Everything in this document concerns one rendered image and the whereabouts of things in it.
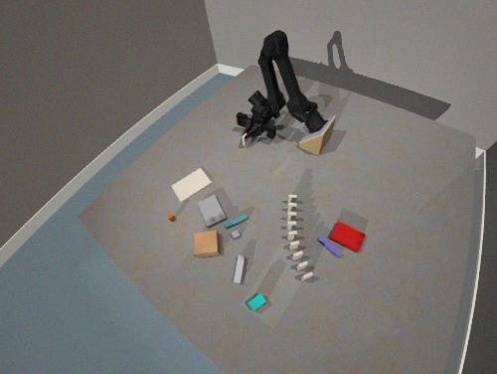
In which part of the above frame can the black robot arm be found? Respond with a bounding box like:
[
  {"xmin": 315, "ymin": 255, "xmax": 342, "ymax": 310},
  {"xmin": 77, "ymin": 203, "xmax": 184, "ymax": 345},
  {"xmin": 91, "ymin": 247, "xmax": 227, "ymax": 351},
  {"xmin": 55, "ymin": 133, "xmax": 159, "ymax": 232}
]
[{"xmin": 248, "ymin": 30, "xmax": 328, "ymax": 134}]

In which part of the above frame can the red rectangular block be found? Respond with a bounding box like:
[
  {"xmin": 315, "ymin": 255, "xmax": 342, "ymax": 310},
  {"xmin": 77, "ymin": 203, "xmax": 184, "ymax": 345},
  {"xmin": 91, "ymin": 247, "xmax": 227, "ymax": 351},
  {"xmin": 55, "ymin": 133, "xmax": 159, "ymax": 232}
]
[{"xmin": 330, "ymin": 222, "xmax": 366, "ymax": 253}]

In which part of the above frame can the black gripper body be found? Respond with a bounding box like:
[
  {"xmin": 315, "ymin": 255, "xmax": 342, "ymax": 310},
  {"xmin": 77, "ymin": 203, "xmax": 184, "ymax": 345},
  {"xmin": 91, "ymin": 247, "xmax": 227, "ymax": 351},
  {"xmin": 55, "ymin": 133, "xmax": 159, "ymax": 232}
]
[{"xmin": 236, "ymin": 112, "xmax": 276, "ymax": 140}]

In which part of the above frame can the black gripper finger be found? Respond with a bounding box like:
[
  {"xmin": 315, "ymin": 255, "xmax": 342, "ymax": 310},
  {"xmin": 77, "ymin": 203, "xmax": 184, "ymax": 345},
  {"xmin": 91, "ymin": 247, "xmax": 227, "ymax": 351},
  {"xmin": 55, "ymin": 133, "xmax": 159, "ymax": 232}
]
[
  {"xmin": 245, "ymin": 123, "xmax": 262, "ymax": 138},
  {"xmin": 243, "ymin": 119, "xmax": 251, "ymax": 136}
]

